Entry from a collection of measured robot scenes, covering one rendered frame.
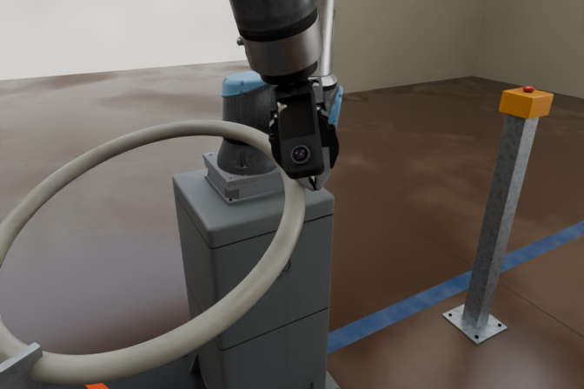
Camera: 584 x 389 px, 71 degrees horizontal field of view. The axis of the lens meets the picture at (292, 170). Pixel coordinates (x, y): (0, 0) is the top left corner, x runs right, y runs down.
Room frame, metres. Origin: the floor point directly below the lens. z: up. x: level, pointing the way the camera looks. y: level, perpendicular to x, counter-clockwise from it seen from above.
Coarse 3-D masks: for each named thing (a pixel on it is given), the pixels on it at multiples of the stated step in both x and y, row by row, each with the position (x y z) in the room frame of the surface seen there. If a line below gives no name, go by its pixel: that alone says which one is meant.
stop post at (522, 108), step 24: (504, 96) 1.47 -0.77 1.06; (528, 96) 1.40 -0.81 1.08; (552, 96) 1.43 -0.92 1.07; (528, 120) 1.42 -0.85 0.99; (504, 144) 1.46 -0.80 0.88; (528, 144) 1.43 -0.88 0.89; (504, 168) 1.44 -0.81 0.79; (504, 192) 1.42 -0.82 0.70; (504, 216) 1.41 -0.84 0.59; (480, 240) 1.47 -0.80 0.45; (504, 240) 1.43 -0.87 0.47; (480, 264) 1.45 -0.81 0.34; (480, 288) 1.43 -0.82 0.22; (456, 312) 1.52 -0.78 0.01; (480, 312) 1.41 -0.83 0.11; (480, 336) 1.37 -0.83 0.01
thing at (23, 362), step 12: (24, 348) 0.33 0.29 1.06; (36, 348) 0.33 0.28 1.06; (12, 360) 0.31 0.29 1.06; (24, 360) 0.32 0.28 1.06; (36, 360) 0.33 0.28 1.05; (0, 372) 0.30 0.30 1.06; (12, 372) 0.31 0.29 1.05; (24, 372) 0.31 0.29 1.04; (0, 384) 0.29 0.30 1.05; (12, 384) 0.30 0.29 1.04; (24, 384) 0.31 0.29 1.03; (36, 384) 0.32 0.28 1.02
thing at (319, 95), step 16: (272, 80) 0.47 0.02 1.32; (288, 80) 0.47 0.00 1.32; (304, 80) 0.50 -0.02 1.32; (320, 80) 0.56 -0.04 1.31; (272, 96) 0.54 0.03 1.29; (320, 96) 0.52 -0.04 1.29; (272, 112) 0.51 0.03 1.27; (320, 112) 0.49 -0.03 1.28; (272, 128) 0.50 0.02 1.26; (320, 128) 0.50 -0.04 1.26
